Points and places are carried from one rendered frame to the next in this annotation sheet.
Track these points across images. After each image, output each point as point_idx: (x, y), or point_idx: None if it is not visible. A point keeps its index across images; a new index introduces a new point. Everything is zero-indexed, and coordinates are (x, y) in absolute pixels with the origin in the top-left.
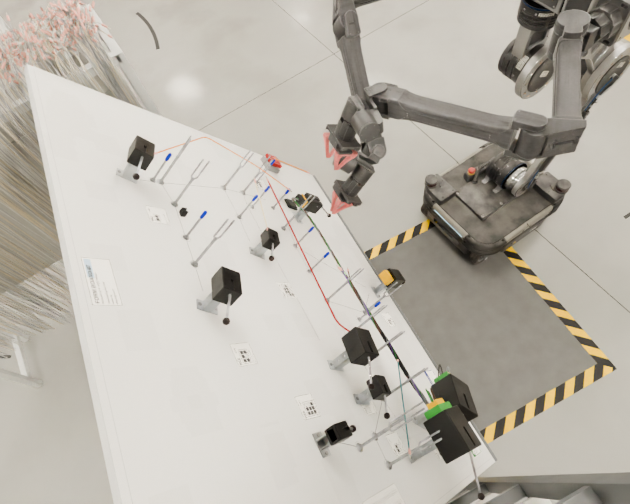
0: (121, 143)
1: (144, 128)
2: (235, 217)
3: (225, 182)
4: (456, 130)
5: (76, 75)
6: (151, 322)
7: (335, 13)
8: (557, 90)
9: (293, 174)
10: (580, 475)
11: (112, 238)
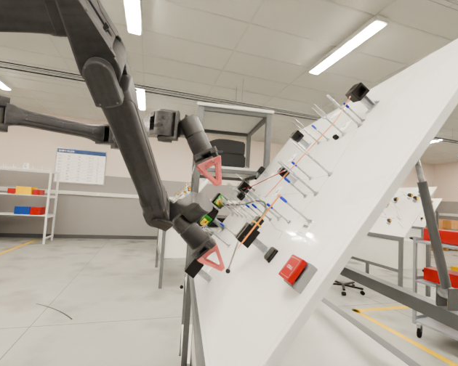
0: (399, 96)
1: (414, 106)
2: (312, 175)
3: (332, 179)
4: None
5: None
6: (320, 127)
7: (107, 34)
8: (74, 121)
9: (262, 338)
10: (195, 180)
11: (347, 110)
